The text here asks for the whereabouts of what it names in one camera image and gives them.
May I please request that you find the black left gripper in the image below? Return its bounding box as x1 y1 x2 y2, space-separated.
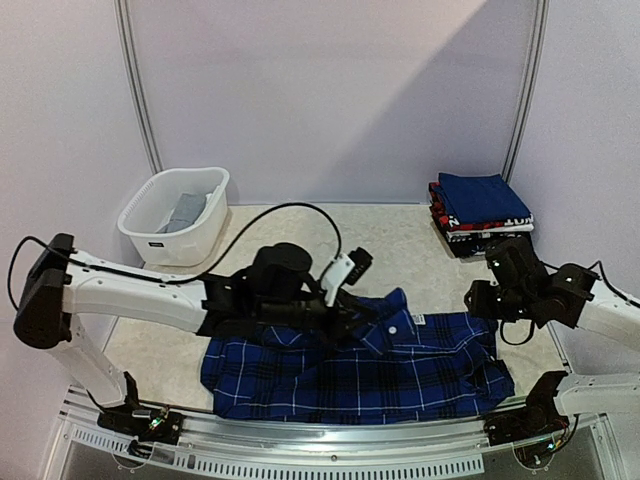
257 290 379 348

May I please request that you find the blue plaid shirt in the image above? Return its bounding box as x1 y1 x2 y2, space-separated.
200 288 515 425

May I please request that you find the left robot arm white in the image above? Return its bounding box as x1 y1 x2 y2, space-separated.
13 234 373 434

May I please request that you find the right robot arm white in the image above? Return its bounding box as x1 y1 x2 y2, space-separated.
464 237 639 436

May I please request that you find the white plastic laundry basket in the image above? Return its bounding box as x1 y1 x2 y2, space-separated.
117 167 230 267

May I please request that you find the white folded garment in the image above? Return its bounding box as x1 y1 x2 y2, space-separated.
445 222 534 239

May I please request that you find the red black folded garment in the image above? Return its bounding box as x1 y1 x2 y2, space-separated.
428 182 534 231

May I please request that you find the grey folded garment in basket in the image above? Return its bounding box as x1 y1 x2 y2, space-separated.
157 193 212 234

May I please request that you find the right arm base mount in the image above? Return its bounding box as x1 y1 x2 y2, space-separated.
482 371 580 471

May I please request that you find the aluminium front rail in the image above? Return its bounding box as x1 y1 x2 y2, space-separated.
41 386 626 479

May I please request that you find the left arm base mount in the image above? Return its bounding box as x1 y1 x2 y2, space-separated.
90 372 185 460

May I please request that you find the right wall aluminium profile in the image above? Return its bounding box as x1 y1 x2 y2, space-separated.
501 0 549 184

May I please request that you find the wall aluminium profile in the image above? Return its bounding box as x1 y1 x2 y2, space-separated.
501 0 549 184
114 0 164 174

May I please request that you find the left wall aluminium profile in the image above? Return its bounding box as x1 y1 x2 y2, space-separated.
114 0 164 174

